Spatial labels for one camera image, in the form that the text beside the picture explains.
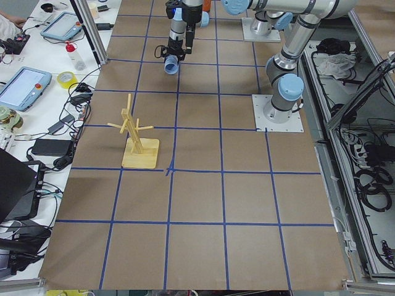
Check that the blue teach pendant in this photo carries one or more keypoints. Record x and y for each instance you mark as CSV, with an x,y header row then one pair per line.
x,y
24,88
64,27

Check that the red capped squeeze bottle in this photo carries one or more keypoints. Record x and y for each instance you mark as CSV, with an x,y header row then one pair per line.
x,y
76,59

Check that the black power adapter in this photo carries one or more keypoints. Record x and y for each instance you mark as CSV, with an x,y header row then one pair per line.
x,y
51,147

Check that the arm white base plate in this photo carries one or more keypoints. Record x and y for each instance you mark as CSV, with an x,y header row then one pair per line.
x,y
258,31
269,119

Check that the white crumpled cloth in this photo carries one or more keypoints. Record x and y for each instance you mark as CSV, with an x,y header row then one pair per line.
x,y
338,65

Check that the black laptop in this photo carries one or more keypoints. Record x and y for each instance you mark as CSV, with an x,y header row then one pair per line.
x,y
20,183

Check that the blue teach pendant near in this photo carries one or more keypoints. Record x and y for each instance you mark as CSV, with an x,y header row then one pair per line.
x,y
24,88

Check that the aluminium frame post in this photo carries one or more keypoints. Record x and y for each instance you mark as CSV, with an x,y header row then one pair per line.
x,y
84,16

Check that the wooden cup rack stand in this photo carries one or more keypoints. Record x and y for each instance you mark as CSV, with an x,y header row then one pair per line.
x,y
139,152

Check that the light blue plastic cup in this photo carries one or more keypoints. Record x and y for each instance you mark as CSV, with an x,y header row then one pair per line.
x,y
171,64

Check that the blue teach pendant far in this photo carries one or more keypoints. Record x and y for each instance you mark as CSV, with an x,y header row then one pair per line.
x,y
64,27

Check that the orange cylindrical can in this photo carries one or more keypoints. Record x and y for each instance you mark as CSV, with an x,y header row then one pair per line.
x,y
206,5

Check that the yellow tape roll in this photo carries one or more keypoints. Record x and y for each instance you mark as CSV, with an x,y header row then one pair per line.
x,y
67,79

